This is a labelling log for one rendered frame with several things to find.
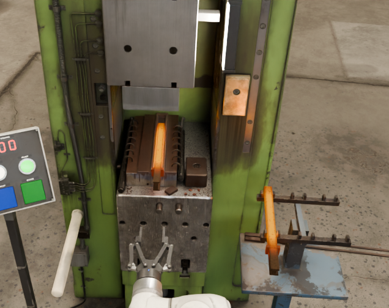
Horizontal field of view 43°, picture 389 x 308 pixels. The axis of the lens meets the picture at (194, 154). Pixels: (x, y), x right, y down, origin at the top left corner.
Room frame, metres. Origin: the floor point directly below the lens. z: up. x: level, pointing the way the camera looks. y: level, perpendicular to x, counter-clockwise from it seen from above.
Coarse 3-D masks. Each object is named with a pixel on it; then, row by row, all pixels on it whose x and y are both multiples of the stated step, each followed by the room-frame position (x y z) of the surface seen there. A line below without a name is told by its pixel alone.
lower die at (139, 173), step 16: (144, 128) 1.81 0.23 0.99; (176, 128) 1.82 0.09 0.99; (144, 144) 1.69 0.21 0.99; (176, 144) 1.70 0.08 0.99; (128, 160) 1.59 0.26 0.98; (144, 160) 1.58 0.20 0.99; (176, 160) 1.59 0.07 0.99; (128, 176) 1.51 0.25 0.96; (144, 176) 1.51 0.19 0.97; (176, 176) 1.51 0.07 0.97
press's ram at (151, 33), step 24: (120, 0) 1.51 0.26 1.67; (144, 0) 1.51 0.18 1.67; (168, 0) 1.51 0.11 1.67; (192, 0) 1.51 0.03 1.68; (120, 24) 1.50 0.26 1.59; (144, 24) 1.51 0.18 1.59; (168, 24) 1.51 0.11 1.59; (192, 24) 1.52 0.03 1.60; (120, 48) 1.50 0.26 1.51; (144, 48) 1.51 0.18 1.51; (168, 48) 1.51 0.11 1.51; (192, 48) 1.52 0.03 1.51; (120, 72) 1.50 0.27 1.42; (144, 72) 1.51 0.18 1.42; (168, 72) 1.51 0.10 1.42; (192, 72) 1.52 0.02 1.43
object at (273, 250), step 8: (264, 192) 1.44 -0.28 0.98; (264, 200) 1.41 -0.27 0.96; (272, 200) 1.39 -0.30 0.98; (272, 208) 1.35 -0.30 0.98; (272, 216) 1.30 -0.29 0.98; (272, 224) 1.26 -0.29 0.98; (272, 232) 1.22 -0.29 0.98; (272, 240) 1.19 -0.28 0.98; (272, 248) 1.15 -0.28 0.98; (272, 256) 1.11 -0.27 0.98; (272, 264) 1.08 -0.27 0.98; (272, 272) 1.06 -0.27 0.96
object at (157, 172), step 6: (162, 126) 1.80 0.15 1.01; (162, 132) 1.76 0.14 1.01; (162, 138) 1.71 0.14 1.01; (156, 144) 1.67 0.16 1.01; (162, 144) 1.67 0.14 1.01; (156, 150) 1.63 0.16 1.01; (162, 150) 1.63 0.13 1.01; (156, 156) 1.58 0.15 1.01; (162, 156) 1.59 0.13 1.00; (156, 162) 1.55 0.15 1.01; (156, 168) 1.50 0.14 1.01; (162, 168) 1.50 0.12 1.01; (156, 174) 1.46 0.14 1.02; (162, 174) 1.49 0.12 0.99; (156, 180) 1.42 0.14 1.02; (156, 186) 1.41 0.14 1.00
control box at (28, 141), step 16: (32, 128) 1.46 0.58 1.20; (0, 144) 1.38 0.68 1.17; (16, 144) 1.40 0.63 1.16; (32, 144) 1.42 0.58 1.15; (0, 160) 1.36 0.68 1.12; (16, 160) 1.37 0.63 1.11; (32, 160) 1.39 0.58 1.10; (16, 176) 1.34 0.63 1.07; (32, 176) 1.36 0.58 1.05; (48, 176) 1.38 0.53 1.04; (16, 192) 1.31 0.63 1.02; (48, 192) 1.35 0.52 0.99; (16, 208) 1.28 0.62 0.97
